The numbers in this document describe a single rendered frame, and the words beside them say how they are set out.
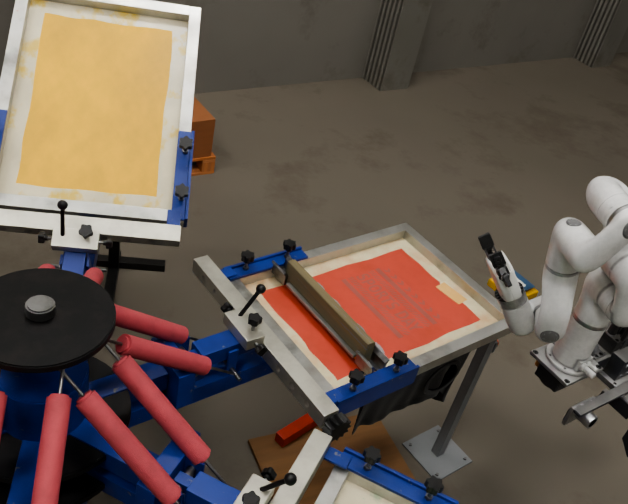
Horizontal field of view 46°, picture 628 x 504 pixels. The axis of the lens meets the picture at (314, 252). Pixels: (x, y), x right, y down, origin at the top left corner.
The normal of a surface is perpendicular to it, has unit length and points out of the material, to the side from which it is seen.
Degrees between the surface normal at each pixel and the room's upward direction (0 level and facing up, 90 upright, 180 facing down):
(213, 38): 90
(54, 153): 32
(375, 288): 0
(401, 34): 90
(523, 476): 0
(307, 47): 90
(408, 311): 0
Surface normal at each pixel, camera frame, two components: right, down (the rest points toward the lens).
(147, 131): 0.22, -0.34
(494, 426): 0.19, -0.78
